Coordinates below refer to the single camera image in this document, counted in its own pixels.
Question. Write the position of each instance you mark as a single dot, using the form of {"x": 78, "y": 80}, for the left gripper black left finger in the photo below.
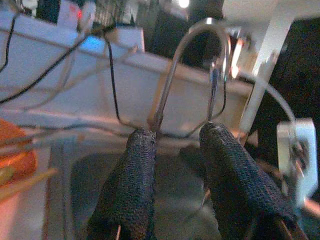
{"x": 130, "y": 187}

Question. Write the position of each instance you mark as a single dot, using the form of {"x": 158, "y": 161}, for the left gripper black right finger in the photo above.
{"x": 237, "y": 187}

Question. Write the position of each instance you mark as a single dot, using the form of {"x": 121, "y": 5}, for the silver metal utensil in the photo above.
{"x": 214, "y": 87}

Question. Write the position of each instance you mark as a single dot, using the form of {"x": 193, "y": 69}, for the wooden chopstick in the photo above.
{"x": 30, "y": 180}

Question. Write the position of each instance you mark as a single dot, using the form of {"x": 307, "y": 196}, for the orange bowl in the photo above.
{"x": 15, "y": 150}

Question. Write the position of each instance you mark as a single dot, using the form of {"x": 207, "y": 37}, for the metal stand pole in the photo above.
{"x": 267, "y": 70}

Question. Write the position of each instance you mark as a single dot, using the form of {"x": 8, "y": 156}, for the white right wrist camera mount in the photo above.
{"x": 306, "y": 130}

